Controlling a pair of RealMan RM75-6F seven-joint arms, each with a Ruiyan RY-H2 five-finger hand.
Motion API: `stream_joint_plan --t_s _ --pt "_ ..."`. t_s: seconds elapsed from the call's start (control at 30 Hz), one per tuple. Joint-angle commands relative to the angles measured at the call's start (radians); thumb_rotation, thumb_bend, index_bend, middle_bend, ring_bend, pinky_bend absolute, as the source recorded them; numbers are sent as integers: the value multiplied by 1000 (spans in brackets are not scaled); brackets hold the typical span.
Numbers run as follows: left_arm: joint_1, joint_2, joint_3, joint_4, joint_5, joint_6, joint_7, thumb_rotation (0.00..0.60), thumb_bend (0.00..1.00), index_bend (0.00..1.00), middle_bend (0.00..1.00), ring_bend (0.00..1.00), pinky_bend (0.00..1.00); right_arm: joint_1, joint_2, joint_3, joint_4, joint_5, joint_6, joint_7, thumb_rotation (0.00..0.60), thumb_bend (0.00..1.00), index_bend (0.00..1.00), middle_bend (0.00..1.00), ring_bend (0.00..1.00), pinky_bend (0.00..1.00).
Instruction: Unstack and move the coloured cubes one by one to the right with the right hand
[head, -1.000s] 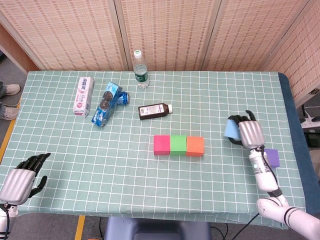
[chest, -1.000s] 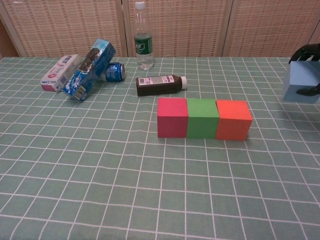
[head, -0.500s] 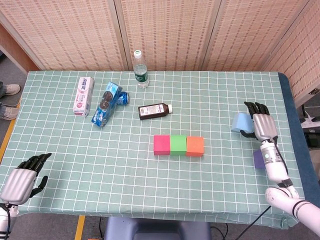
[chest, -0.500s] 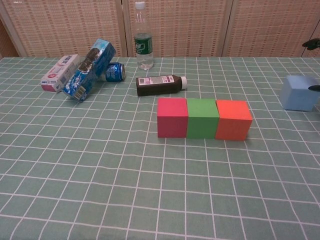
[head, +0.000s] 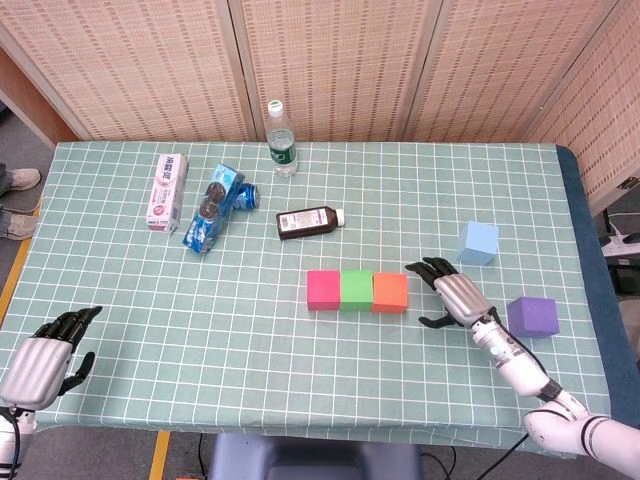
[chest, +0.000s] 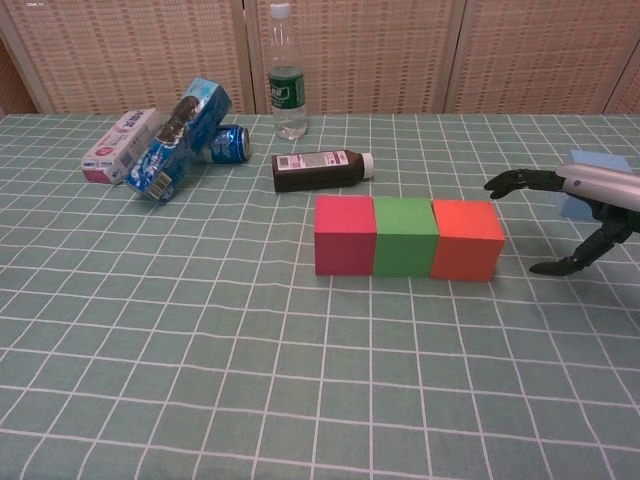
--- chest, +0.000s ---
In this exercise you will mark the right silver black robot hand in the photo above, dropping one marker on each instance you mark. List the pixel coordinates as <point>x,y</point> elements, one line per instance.
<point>610,192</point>

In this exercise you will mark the light blue block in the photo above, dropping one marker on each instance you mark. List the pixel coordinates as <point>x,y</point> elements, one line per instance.
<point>600,160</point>

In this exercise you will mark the orange-red cube block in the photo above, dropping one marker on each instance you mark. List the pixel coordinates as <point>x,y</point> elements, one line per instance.
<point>465,240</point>

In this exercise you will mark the green cube block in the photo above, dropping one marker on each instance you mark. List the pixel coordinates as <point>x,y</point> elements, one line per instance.
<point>405,240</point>

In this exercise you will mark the red cube block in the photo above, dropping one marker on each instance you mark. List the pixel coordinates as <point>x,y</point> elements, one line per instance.
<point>344,235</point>

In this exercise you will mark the woven folding screen panel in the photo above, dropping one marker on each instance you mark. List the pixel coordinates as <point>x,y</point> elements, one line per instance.
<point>540,50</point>
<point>627,92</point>
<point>370,50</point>
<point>125,50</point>

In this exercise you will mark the brown medicine bottle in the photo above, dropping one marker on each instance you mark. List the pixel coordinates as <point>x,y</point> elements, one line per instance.
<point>315,172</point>

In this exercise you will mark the clear plastic water bottle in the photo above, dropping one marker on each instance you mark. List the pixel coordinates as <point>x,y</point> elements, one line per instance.
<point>287,95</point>

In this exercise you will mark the blue drink can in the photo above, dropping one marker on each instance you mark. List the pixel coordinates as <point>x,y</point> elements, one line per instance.
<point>231,145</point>

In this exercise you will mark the green checked tablecloth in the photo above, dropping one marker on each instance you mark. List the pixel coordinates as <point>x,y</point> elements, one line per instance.
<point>200,325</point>

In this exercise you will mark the blue cookie box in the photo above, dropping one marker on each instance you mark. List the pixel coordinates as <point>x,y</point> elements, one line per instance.
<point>170,145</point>

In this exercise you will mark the pink white toothpaste box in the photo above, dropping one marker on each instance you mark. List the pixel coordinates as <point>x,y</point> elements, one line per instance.
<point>112,150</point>

